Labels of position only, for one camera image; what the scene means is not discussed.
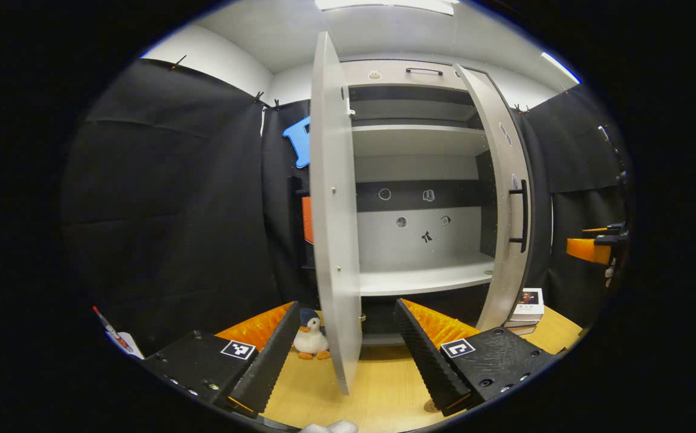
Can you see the black backdrop cloth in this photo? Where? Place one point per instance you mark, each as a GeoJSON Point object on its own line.
{"type": "Point", "coordinates": [576, 150]}
{"type": "Point", "coordinates": [161, 210]}

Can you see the wide ceiling light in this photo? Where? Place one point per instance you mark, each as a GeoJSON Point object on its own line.
{"type": "Point", "coordinates": [384, 5]}

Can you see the white cabinet door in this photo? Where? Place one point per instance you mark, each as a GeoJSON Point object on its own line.
{"type": "Point", "coordinates": [507, 282]}
{"type": "Point", "coordinates": [333, 240]}

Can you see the white book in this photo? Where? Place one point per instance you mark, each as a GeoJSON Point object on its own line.
{"type": "Point", "coordinates": [528, 304]}

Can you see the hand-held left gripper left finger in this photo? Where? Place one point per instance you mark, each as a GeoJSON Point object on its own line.
{"type": "Point", "coordinates": [270, 361]}

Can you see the white and grey cabinet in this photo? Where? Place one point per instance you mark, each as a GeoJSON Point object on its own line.
{"type": "Point", "coordinates": [420, 141]}

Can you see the narrow ceiling light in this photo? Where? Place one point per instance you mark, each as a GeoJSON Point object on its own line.
{"type": "Point", "coordinates": [561, 67]}

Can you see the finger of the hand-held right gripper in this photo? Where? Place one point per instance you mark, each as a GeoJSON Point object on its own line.
{"type": "Point", "coordinates": [609, 228]}
{"type": "Point", "coordinates": [611, 240]}

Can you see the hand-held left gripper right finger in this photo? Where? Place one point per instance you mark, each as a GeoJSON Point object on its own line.
{"type": "Point", "coordinates": [423, 361]}

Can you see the brown book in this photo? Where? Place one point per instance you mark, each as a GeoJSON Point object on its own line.
{"type": "Point", "coordinates": [519, 328]}

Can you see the round brown coaster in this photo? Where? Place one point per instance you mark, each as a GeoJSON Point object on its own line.
{"type": "Point", "coordinates": [431, 406]}

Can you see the beige cabinet drawer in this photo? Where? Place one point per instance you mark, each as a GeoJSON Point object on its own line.
{"type": "Point", "coordinates": [390, 75]}

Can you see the white and red tag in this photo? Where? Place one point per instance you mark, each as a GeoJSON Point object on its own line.
{"type": "Point", "coordinates": [122, 343]}

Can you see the white plush penguin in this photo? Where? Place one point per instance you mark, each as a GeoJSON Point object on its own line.
{"type": "Point", "coordinates": [311, 340]}

